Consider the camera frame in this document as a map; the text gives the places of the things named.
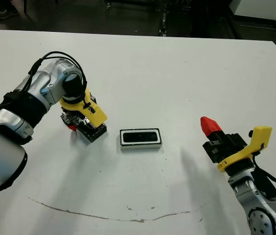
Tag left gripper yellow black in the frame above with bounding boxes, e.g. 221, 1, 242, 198
59, 87, 109, 132

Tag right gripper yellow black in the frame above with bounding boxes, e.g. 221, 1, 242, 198
200, 116, 274, 174

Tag glossy black box lid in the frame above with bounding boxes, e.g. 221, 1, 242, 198
75, 117, 108, 143

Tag slim black camera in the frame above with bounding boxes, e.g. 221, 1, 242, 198
123, 131, 160, 143

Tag black box with white insert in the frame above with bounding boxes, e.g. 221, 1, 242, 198
119, 128, 164, 153

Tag white cabinet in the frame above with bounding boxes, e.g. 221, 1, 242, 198
228, 0, 276, 26

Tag man in black clothes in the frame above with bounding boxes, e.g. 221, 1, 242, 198
0, 0, 19, 21

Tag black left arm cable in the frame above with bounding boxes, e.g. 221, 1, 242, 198
0, 51, 92, 114

